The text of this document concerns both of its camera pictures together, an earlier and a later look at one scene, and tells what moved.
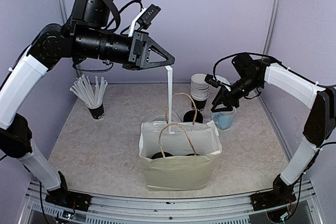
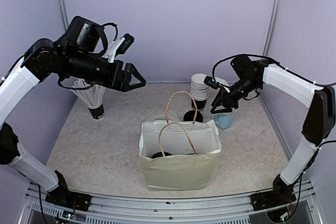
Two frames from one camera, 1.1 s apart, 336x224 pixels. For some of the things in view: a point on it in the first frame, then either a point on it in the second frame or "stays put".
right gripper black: [230, 97] stays put
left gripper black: [136, 60] -> [123, 84]
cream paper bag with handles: [177, 157] stays put
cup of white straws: [92, 95] stays put
